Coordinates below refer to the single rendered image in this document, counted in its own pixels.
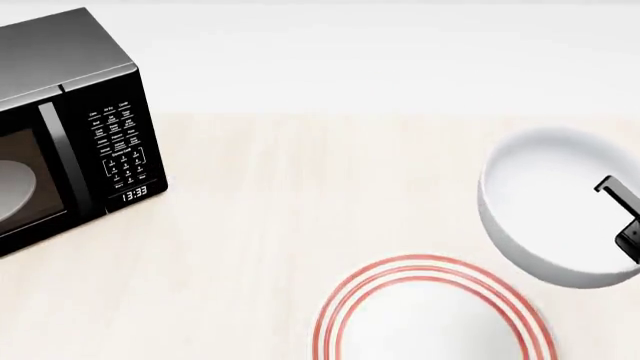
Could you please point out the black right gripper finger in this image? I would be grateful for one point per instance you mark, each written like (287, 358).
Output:
(620, 197)

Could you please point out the white plate with red rings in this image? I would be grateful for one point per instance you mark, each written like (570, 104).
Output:
(430, 318)

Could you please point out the black microwave oven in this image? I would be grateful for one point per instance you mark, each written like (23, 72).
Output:
(75, 112)

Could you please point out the white bowl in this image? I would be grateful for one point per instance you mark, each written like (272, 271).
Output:
(540, 195)

